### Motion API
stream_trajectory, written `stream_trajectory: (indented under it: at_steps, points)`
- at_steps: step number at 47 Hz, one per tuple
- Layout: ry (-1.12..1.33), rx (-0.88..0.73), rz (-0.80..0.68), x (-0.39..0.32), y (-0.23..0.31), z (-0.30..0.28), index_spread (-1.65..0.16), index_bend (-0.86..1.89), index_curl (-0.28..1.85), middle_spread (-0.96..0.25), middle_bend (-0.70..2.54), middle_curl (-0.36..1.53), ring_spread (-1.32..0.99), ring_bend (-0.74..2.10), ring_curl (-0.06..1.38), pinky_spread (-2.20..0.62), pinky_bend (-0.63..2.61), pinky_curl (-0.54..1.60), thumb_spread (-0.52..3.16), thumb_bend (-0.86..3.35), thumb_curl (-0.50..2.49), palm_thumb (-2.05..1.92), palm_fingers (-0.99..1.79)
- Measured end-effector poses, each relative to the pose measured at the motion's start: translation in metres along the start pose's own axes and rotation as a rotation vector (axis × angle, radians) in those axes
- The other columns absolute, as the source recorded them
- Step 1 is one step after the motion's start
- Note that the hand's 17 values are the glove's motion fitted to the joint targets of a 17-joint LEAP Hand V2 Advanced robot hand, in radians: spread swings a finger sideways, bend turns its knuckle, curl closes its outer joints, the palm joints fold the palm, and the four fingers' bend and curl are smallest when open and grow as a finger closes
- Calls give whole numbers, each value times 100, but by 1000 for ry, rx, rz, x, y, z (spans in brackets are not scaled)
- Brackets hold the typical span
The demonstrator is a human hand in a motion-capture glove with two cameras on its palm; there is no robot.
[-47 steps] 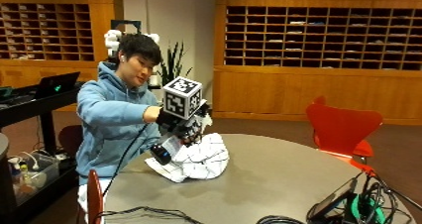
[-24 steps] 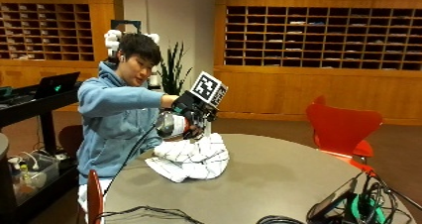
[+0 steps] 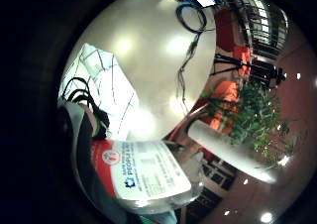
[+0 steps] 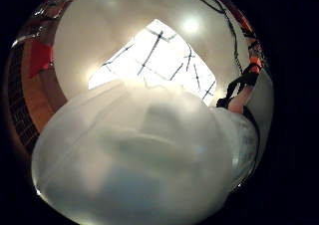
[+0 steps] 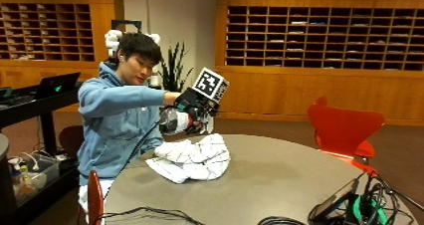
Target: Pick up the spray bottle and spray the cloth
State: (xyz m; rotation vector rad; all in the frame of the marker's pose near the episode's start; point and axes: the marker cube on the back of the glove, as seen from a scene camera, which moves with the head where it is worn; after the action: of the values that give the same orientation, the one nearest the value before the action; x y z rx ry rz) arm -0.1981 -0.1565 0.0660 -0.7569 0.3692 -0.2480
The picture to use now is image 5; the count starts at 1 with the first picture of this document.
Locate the clear plastic bottle white label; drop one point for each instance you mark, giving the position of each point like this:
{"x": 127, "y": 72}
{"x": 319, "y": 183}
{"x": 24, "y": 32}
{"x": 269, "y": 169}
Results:
{"x": 174, "y": 121}

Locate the white cube with black markers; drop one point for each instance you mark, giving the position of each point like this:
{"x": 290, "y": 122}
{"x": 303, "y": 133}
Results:
{"x": 210, "y": 84}

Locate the white checked cloth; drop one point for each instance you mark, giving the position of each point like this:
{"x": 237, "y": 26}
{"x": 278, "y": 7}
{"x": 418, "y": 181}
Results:
{"x": 190, "y": 158}

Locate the green potted plant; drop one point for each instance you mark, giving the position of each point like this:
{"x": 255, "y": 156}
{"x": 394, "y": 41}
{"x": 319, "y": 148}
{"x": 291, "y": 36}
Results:
{"x": 174, "y": 70}

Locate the the person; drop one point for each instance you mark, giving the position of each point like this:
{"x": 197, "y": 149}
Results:
{"x": 115, "y": 118}

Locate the dark brown chair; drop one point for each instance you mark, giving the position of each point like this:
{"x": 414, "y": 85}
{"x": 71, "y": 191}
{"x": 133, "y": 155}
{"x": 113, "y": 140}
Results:
{"x": 71, "y": 140}

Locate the white rounded device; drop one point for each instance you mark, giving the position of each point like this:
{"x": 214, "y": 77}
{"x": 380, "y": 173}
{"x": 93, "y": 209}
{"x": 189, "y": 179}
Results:
{"x": 113, "y": 41}

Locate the red chair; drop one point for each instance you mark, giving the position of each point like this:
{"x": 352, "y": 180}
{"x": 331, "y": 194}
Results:
{"x": 342, "y": 130}
{"x": 95, "y": 198}

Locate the black laptop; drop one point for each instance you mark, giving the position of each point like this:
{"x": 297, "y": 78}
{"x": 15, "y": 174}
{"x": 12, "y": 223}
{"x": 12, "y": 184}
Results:
{"x": 56, "y": 85}

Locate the wooden pigeonhole shelf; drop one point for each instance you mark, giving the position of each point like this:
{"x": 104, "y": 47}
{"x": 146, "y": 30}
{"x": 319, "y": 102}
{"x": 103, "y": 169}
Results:
{"x": 44, "y": 32}
{"x": 325, "y": 37}

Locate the black desk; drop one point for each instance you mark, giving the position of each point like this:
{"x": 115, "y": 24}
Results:
{"x": 31, "y": 112}

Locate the black tablet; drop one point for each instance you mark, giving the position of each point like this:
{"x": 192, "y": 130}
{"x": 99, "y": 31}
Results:
{"x": 334, "y": 201}

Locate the clear plastic storage bin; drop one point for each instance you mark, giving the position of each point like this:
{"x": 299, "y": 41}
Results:
{"x": 34, "y": 177}

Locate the black frame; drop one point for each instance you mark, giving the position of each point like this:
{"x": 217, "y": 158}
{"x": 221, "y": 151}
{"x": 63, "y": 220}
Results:
{"x": 125, "y": 24}

